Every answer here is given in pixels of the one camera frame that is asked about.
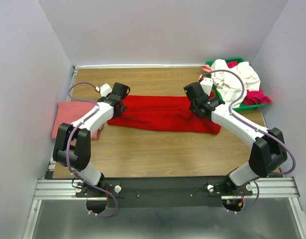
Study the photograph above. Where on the light pink cloth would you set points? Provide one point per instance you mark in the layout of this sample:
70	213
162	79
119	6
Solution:
206	68

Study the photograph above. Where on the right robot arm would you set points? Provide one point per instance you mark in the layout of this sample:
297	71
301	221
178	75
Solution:
267	145

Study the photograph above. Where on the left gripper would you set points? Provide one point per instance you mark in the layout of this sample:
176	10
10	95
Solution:
124	108

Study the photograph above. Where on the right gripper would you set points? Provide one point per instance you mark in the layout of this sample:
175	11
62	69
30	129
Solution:
208	96

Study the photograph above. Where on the red t-shirt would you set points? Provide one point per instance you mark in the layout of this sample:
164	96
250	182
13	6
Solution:
162	113

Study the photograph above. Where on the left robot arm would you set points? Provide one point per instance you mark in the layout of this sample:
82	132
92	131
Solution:
72	147

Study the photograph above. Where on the white t-shirt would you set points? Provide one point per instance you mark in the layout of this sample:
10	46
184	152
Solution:
219	77

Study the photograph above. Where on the magenta t-shirt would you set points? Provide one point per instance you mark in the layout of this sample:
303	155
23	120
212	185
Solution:
257	97

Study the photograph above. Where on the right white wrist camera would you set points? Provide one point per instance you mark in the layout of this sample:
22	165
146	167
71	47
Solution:
206	84

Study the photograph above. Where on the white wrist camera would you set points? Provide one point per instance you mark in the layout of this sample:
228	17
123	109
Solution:
206	84
103	90

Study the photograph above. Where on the folded pink t-shirt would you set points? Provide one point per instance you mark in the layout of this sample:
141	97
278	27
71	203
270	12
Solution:
69	112

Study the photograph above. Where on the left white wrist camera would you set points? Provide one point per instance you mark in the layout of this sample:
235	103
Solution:
103	90

